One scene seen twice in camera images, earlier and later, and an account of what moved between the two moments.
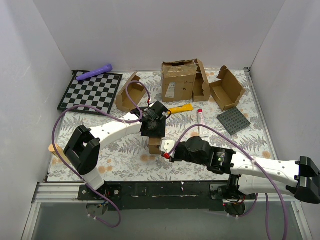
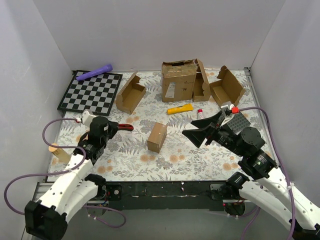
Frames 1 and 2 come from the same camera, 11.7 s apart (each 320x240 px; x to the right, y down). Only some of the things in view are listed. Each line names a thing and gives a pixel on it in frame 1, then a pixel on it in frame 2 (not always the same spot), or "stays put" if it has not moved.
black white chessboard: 99,91 stays put
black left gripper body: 155,133 to 113,127
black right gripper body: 175,154 to 212,132
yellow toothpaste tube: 186,107 stays put
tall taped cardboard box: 178,78 stays put
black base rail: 159,195 stays put
